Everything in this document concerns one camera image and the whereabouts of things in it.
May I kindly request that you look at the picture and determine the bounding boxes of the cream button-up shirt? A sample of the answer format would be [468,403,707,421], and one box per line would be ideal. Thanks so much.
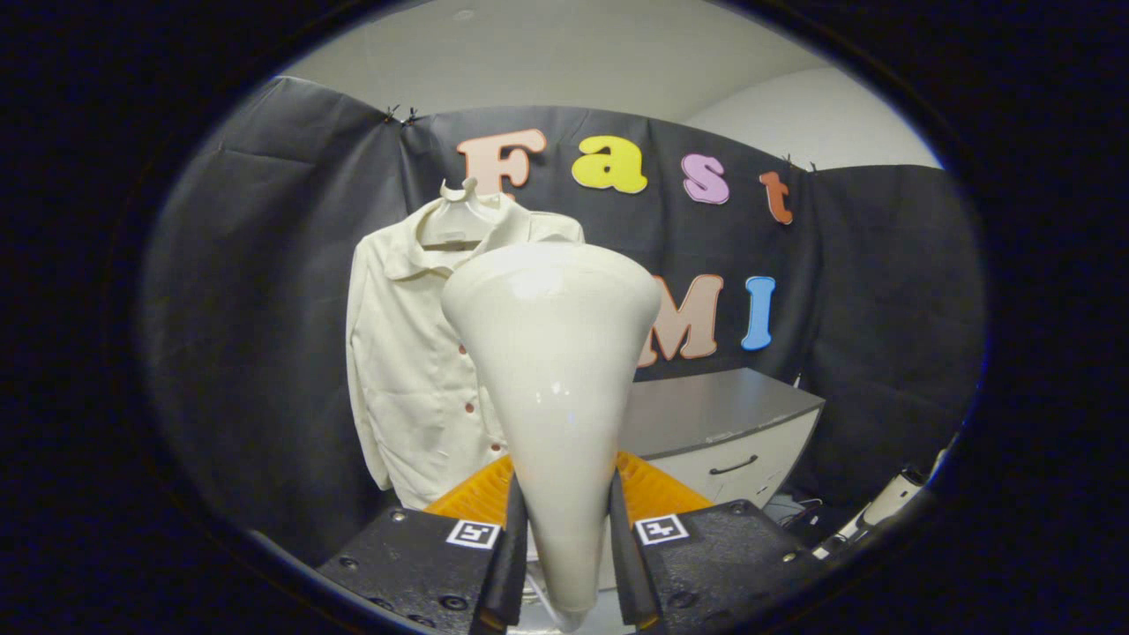
[346,190,586,511]

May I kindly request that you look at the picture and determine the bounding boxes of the white clothes hanger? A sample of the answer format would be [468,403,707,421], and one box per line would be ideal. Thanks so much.
[419,178,508,252]

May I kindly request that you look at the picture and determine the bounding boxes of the white cylindrical device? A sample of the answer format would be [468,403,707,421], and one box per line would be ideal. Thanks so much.
[811,466,927,561]

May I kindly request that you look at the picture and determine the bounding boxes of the black floor cables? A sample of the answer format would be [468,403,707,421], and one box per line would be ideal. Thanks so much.
[767,498,823,532]

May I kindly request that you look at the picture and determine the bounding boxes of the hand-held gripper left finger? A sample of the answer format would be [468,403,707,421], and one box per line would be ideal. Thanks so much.
[316,454,530,635]

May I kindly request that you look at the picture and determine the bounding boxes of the grey top white cabinet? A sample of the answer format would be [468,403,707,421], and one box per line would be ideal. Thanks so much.
[617,368,826,530]

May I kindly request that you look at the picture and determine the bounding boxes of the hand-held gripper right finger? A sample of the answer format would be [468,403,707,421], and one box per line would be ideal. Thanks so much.
[609,452,826,631]

